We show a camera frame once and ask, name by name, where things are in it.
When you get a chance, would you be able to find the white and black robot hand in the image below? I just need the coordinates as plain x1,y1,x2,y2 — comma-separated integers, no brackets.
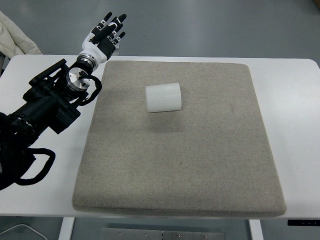
81,11,127,63

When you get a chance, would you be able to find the white plastic cup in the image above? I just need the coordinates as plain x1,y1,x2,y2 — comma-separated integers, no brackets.
144,82,183,114

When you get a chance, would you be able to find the cream white jacket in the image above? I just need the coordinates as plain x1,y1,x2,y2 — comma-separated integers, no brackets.
0,10,43,58

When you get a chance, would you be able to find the beige fabric mat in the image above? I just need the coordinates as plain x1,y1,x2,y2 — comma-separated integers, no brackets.
71,59,287,218

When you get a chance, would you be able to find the white table leg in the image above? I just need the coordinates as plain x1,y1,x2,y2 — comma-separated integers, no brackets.
58,217,76,240
248,219,263,240

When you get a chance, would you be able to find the black table control panel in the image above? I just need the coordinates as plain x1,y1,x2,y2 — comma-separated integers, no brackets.
287,219,320,227

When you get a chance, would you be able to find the white cable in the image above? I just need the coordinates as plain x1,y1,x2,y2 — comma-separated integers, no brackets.
0,223,47,240

